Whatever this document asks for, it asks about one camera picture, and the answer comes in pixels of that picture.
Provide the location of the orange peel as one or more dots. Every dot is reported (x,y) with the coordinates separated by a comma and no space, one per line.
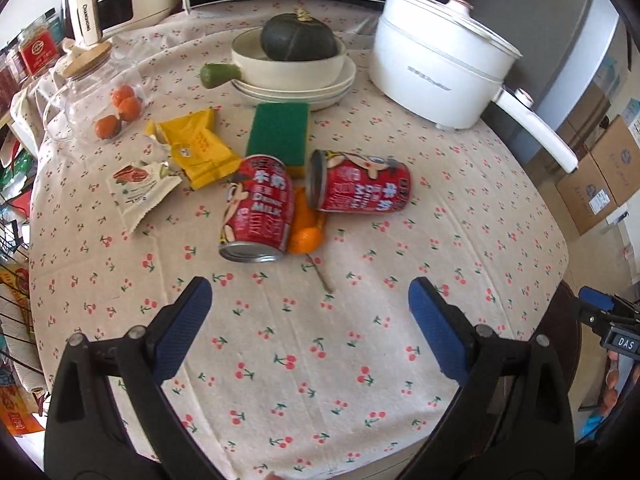
(305,235)

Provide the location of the brown trash bin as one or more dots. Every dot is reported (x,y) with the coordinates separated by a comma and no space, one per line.
(570,340)

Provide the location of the small tangerine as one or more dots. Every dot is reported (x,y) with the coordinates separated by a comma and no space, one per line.
(121,95)
(107,126)
(131,109)

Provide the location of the orange printed packet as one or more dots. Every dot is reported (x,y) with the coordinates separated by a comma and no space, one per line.
(20,410)

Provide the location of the thin dry stem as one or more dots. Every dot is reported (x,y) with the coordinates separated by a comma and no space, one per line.
(320,275)

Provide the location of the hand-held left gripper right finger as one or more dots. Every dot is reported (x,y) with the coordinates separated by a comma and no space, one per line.
(440,332)

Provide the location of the dark green pumpkin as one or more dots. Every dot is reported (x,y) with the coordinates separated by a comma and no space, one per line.
(300,35)

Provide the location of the glass jar with purple label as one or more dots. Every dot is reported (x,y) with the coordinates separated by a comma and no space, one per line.
(9,80)

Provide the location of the glass jar with wooden lid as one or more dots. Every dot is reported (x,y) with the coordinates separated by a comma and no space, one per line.
(75,90)

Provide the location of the red drink can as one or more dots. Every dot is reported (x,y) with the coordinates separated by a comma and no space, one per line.
(257,210)
(360,180)

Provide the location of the white red snack wrapper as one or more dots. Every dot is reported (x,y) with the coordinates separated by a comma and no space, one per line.
(140,190)

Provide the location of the person's right hand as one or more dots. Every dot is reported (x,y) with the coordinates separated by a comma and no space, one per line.
(612,385)

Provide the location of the stack of cream plates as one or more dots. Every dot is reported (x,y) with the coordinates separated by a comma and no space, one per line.
(345,80)

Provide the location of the white pot lid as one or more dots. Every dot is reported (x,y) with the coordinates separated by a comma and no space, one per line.
(440,15)

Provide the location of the white electric cooking pot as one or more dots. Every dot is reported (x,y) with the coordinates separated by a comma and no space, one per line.
(430,85)

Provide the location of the cream plate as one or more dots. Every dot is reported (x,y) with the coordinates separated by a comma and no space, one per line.
(320,104)

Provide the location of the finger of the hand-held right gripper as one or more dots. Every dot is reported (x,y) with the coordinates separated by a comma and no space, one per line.
(597,298)

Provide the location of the yellow snack wrapper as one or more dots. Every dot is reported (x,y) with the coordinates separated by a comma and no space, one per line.
(200,147)

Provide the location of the grey refrigerator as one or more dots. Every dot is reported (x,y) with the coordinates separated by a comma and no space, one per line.
(560,10)

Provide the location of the green yellow sponge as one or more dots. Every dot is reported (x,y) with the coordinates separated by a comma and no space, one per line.
(277,125)

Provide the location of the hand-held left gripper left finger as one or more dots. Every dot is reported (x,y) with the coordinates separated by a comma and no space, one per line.
(180,332)

